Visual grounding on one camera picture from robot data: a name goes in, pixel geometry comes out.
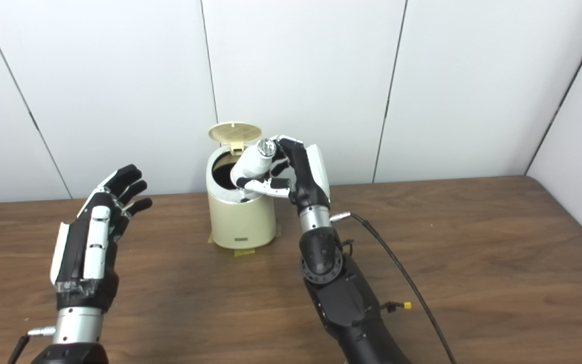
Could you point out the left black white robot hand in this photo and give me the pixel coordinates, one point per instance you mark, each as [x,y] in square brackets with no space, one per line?
[76,263]

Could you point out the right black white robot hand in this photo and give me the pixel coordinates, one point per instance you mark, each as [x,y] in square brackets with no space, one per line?
[306,177]

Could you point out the small white plastic bottle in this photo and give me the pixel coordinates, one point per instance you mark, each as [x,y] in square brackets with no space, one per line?
[253,162]

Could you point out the cream cylindrical trash bin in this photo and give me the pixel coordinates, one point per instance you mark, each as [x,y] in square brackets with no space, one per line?
[240,217]

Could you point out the cream round bin lid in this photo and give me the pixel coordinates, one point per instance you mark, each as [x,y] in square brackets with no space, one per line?
[234,132]

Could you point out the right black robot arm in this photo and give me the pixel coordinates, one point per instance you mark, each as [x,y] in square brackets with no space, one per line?
[344,303]

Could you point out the yellow tape under bin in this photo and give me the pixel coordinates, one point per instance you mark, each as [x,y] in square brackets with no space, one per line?
[243,251]

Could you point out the yellow tipped connector plug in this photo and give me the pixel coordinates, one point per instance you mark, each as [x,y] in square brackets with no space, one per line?
[407,305]

